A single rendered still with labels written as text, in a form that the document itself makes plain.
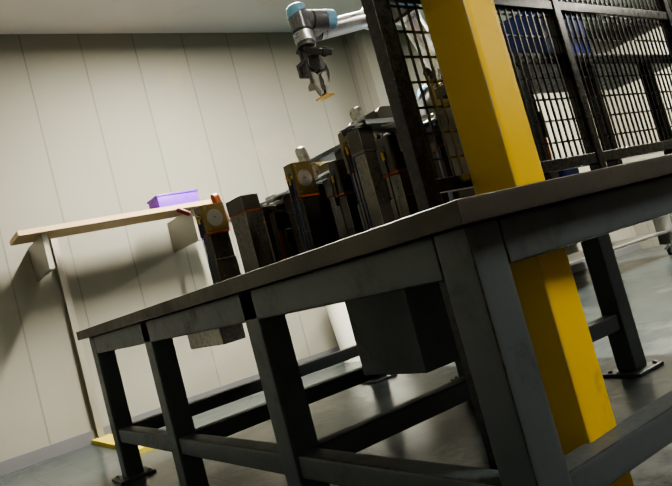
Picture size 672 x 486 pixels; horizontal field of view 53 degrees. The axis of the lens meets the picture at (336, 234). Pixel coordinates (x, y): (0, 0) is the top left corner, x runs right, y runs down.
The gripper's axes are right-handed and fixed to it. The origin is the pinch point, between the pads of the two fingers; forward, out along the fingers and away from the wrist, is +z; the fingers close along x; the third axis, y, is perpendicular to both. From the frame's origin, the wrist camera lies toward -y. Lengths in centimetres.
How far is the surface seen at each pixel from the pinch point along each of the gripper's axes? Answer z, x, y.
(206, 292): 63, 71, -18
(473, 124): 52, 46, -103
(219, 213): 25, 23, 62
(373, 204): 54, 37, -55
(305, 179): 31.8, 19.3, -1.5
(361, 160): 43, 37, -56
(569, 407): 107, 45, -103
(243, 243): 42, 26, 44
